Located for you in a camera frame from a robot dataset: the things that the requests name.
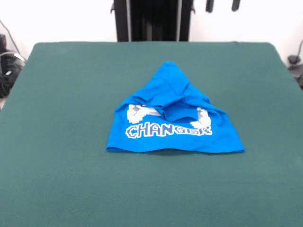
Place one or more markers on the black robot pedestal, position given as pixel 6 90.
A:
pixel 154 19

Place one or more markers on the black round adapter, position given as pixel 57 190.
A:
pixel 293 59

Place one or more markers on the dark green table cloth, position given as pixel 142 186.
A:
pixel 71 118

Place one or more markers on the blue printed t-shirt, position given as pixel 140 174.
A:
pixel 170 89

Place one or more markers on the black bag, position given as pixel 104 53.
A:
pixel 10 73

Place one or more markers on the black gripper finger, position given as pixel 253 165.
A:
pixel 235 4
pixel 209 5

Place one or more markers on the small black device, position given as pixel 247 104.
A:
pixel 2 42

